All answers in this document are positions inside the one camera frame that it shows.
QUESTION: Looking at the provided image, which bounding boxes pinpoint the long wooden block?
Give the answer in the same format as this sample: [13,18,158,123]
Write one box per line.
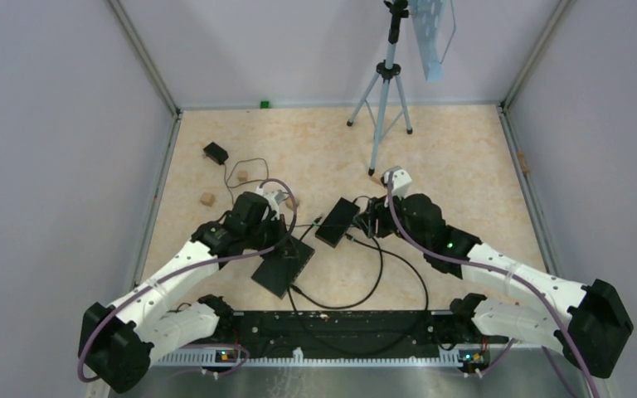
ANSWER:
[370,174,384,187]

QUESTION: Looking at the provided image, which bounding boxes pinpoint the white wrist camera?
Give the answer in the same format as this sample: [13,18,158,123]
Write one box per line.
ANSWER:
[255,187,289,220]
[380,166,412,208]

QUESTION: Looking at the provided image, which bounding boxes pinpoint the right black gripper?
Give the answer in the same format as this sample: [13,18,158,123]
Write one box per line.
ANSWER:
[354,187,428,252]

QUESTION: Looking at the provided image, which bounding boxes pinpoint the perforated white panel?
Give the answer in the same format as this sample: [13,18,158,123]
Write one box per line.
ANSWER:
[409,0,457,82]

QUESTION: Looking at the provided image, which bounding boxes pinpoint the black power adapter with cord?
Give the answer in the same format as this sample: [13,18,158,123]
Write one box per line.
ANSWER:
[202,141,375,232]

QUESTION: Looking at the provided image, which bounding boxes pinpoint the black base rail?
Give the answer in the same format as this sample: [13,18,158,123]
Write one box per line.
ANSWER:
[214,310,483,359]

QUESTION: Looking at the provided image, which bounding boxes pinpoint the black network switch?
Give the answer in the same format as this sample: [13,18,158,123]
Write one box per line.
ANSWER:
[251,237,315,299]
[314,197,360,248]

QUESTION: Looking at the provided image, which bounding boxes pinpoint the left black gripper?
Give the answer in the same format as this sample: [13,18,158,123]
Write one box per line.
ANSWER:
[245,214,299,260]

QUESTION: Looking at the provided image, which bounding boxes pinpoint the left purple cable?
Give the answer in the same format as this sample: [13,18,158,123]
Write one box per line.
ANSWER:
[76,178,299,384]

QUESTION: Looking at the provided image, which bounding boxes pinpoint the wooden cube by cord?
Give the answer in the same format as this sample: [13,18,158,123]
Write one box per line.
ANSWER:
[200,192,216,207]

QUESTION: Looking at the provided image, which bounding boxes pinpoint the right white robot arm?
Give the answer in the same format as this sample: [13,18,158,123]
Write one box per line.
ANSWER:
[357,194,634,379]

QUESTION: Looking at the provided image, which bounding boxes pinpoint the silver camera tripod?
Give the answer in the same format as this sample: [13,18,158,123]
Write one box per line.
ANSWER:
[346,0,414,177]

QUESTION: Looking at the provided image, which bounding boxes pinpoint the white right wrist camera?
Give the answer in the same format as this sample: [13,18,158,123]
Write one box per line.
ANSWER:
[380,166,412,208]

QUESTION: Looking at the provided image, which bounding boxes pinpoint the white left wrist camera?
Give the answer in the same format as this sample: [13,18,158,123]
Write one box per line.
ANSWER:
[255,187,289,220]

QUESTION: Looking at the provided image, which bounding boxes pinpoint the purple cable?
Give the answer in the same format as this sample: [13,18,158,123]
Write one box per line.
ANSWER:
[386,178,602,398]
[76,178,299,384]

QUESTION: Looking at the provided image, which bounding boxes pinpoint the wooden block on frame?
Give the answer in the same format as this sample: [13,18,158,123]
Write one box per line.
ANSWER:
[517,152,530,176]

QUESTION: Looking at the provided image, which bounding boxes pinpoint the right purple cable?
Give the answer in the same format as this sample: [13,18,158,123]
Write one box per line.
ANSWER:
[386,178,602,398]

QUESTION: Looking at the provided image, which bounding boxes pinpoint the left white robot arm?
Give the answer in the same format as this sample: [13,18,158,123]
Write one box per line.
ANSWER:
[76,187,297,393]

